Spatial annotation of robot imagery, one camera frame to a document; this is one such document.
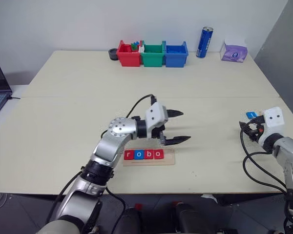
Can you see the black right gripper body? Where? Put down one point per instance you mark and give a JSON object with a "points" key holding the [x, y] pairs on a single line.
{"points": [[258, 132]]}

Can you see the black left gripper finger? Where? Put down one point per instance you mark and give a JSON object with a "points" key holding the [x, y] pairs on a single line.
{"points": [[178, 140], [173, 113]]}

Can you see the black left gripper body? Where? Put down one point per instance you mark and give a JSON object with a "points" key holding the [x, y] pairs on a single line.
{"points": [[159, 134]]}

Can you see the red letter o block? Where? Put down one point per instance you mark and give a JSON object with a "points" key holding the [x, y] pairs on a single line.
{"points": [[158, 154]]}

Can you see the red letter b block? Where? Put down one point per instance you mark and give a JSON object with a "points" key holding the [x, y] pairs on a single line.
{"points": [[149, 154]]}

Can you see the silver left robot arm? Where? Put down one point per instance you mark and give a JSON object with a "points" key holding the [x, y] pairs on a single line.
{"points": [[110, 146]]}

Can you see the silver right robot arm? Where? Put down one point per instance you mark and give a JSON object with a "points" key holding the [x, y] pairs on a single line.
{"points": [[288, 156]]}

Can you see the blue letter t block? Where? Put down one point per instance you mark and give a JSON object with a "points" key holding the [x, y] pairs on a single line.
{"points": [[250, 114]]}

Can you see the wooden letter tray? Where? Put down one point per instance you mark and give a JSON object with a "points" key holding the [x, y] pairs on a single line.
{"points": [[168, 158]]}

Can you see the blue letter o block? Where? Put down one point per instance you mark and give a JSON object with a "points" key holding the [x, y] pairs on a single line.
{"points": [[139, 154]]}

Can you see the red letter r block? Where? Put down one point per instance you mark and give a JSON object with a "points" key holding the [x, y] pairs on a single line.
{"points": [[129, 155]]}

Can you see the blue plastic bin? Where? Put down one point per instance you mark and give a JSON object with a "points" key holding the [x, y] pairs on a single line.
{"points": [[175, 59]]}

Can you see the green plastic bin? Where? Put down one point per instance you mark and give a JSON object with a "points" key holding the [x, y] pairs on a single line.
{"points": [[152, 59]]}

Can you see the white paper scrap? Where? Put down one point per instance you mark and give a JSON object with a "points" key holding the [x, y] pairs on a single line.
{"points": [[208, 198]]}

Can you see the purple tissue pack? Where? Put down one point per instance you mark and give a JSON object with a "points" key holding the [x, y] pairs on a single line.
{"points": [[233, 53]]}

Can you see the red plastic bin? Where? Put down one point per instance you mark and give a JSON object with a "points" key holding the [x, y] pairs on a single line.
{"points": [[129, 58]]}

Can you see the white small part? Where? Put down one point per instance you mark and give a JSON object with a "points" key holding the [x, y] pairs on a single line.
{"points": [[141, 49]]}

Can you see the tall blue drink can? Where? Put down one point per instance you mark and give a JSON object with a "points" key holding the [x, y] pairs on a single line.
{"points": [[203, 42]]}

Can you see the green toy brick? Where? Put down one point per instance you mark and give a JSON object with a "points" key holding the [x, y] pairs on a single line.
{"points": [[134, 46]]}

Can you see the black tape roll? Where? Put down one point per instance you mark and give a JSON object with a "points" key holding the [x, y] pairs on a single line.
{"points": [[112, 54]]}

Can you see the white side desk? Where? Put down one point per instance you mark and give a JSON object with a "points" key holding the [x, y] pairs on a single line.
{"points": [[17, 91]]}

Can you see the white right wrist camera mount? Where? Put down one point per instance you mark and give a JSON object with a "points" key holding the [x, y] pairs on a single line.
{"points": [[273, 122]]}

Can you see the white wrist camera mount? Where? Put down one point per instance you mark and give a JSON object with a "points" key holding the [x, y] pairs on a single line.
{"points": [[273, 122], [155, 117]]}

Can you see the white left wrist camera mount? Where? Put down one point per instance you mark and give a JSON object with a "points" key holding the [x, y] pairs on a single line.
{"points": [[155, 117]]}

